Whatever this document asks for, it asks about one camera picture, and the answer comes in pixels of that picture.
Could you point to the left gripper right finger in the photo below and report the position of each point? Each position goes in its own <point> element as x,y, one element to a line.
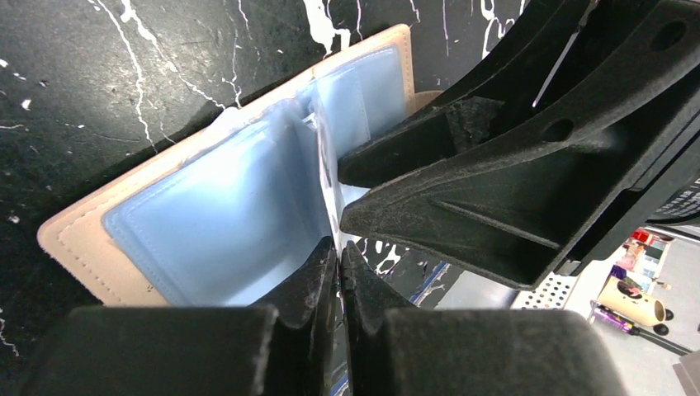
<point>396,348</point>

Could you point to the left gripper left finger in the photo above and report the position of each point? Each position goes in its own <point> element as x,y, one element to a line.
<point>280,345</point>

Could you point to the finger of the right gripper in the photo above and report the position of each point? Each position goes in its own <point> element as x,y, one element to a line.
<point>612,144</point>
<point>496,95</point>

